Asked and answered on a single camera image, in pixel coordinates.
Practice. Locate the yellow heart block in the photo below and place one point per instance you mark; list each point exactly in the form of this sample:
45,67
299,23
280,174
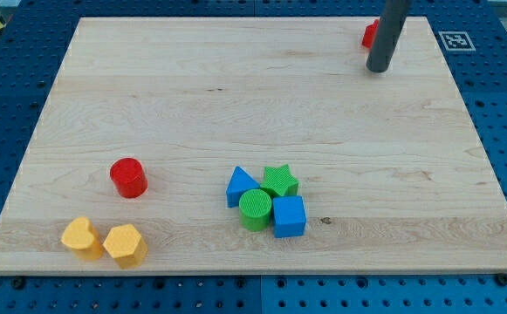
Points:
82,239

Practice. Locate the red block behind rod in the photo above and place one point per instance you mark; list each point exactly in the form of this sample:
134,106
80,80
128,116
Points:
370,33

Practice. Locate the green star block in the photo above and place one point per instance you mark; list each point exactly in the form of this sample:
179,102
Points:
279,181

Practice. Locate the red cylinder block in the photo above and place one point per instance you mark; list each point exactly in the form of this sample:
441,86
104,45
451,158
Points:
128,177

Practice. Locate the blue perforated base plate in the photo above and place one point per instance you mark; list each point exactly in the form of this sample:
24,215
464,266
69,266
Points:
32,47

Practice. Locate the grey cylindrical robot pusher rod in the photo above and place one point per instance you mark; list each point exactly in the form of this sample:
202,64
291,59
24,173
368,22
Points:
392,20

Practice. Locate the yellow hexagon block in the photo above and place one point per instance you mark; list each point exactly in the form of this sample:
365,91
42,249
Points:
126,246

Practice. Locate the white fiducial marker tag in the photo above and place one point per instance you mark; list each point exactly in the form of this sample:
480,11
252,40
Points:
456,41

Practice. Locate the blue triangle block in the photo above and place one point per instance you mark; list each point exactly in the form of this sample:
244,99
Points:
240,182

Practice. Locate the light wooden board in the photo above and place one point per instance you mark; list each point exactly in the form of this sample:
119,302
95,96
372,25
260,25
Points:
393,175

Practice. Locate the green cylinder block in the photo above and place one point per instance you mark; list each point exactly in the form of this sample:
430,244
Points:
255,207

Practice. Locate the blue cube block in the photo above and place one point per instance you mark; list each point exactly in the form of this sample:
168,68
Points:
289,216

